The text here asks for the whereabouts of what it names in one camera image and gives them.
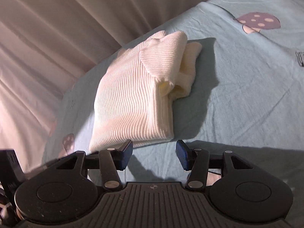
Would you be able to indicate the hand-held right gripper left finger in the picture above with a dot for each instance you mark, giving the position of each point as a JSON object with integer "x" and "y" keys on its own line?
{"x": 124, "y": 156}

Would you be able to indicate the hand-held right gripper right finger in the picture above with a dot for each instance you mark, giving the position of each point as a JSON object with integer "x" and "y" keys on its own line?
{"x": 182, "y": 155}

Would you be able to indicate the white ribbed knit sweater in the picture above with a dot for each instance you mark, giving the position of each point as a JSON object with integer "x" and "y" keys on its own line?
{"x": 133, "y": 87}

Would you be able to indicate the light blue printed bed sheet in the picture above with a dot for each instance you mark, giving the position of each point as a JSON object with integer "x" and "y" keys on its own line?
{"x": 237, "y": 87}

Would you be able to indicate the white curtain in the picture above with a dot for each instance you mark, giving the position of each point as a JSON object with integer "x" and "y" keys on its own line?
{"x": 59, "y": 40}

